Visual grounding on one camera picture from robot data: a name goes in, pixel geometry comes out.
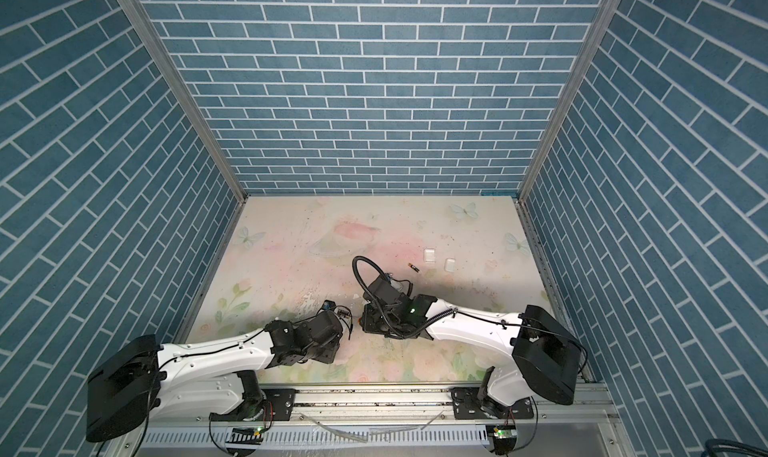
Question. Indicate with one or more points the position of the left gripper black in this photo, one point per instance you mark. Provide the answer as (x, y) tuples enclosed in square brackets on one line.
[(333, 350)]

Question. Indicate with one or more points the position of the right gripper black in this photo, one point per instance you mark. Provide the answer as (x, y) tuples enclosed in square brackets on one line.
[(366, 322)]

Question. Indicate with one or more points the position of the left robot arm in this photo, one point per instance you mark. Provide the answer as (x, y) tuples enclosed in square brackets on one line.
[(147, 379)]

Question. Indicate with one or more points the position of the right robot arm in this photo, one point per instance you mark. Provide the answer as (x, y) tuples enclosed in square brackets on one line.
[(538, 355)]

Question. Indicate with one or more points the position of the left controller board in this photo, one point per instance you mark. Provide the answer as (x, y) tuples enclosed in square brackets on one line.
[(243, 441)]

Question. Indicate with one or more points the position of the controller board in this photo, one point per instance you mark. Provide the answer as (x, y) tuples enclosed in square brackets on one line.
[(243, 441), (502, 439)]

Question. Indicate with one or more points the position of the right controller board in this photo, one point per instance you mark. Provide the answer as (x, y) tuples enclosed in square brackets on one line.
[(502, 439)]

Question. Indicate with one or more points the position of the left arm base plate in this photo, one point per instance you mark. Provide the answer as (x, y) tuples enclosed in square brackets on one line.
[(276, 405)]

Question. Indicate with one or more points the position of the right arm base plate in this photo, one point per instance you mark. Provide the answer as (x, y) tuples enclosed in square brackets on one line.
[(472, 403)]

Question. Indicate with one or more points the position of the aluminium front rail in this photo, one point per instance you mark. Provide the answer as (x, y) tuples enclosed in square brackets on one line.
[(390, 405)]

